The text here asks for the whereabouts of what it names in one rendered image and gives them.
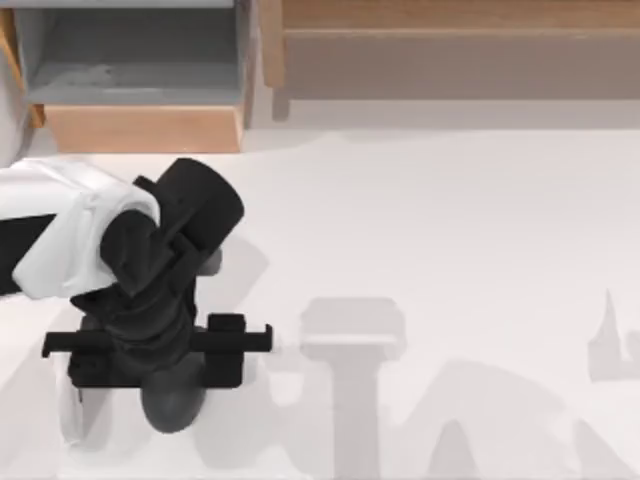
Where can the wooden open shelf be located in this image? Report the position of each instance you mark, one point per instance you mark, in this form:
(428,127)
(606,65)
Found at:
(450,55)

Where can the dark grey rounded object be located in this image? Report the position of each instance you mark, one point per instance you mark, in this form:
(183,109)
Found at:
(172,400)

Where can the pale wooden drawer front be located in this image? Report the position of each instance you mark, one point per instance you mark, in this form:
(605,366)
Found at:
(142,129)

